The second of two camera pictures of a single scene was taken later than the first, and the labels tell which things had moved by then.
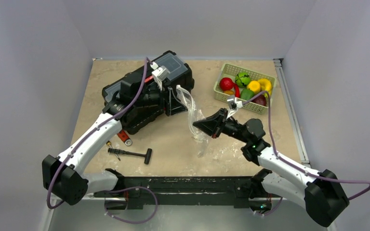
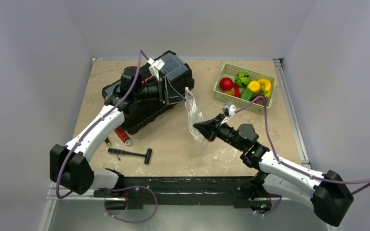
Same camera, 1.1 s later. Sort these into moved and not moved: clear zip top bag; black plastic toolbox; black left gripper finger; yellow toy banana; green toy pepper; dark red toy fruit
Moved: clear zip top bag; black left gripper finger
Not moved: dark red toy fruit; black plastic toolbox; yellow toy banana; green toy pepper
